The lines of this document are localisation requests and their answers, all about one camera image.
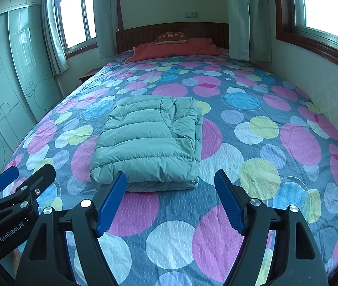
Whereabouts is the red pillow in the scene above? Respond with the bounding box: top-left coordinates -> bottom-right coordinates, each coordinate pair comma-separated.
125,37 -> 226,62

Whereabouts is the dark wooden nightstand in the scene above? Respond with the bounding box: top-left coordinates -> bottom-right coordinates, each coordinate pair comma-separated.
79,68 -> 98,82

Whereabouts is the circle-patterned bedspread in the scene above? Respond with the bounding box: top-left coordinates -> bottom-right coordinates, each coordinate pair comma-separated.
3,49 -> 338,286

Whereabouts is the dark wooden headboard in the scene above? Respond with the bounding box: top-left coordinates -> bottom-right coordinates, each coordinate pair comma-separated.
116,23 -> 229,55

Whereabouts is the wooden window trim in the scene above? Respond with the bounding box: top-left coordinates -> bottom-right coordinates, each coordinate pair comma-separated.
272,0 -> 338,81

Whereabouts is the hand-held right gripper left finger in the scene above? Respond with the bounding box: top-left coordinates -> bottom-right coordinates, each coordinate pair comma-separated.
20,171 -> 128,286

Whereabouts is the pale curtain beside headboard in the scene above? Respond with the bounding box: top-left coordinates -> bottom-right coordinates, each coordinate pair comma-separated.
93,0 -> 125,60

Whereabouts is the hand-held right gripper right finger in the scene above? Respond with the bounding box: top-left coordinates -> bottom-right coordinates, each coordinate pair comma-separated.
214,170 -> 329,286

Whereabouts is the light green puffer jacket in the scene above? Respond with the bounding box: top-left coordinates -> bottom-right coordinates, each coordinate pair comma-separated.
90,95 -> 203,193

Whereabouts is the narrow pale curtain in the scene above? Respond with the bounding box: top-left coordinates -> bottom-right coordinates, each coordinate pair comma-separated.
42,0 -> 69,75

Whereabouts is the brown printed cushion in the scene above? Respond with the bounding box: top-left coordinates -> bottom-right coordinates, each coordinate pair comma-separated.
153,31 -> 189,45

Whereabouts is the small aluminium-framed window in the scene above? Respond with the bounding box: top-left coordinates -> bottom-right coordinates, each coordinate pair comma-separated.
54,0 -> 98,51

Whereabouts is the glossy white wardrobe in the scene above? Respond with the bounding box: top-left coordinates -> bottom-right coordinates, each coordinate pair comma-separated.
0,0 -> 63,182

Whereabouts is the wide pale curtain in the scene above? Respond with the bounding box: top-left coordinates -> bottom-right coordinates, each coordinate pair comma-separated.
227,0 -> 274,63

